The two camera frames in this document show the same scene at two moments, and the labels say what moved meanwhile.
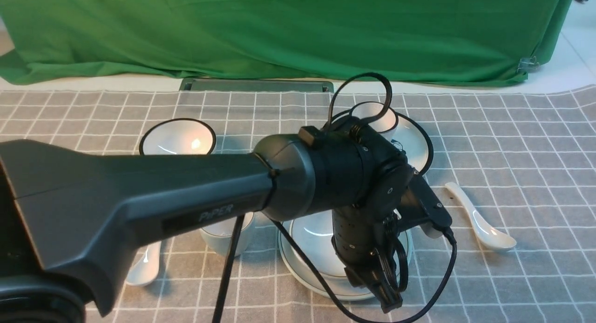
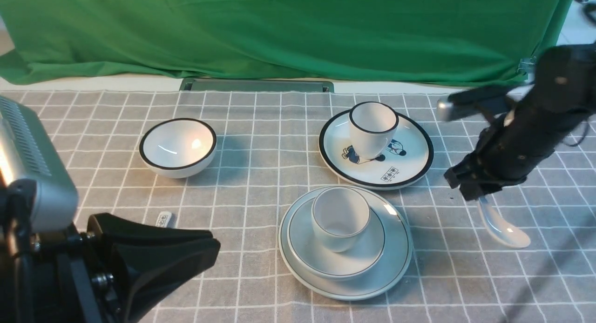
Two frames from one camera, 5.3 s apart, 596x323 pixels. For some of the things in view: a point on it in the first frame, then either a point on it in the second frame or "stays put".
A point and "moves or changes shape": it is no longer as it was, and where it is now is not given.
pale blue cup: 218,237 moves or changes shape
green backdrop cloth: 375,36 stays put
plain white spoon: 488,236 -> 506,232
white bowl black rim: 181,137 stays put
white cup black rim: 386,125 stays put
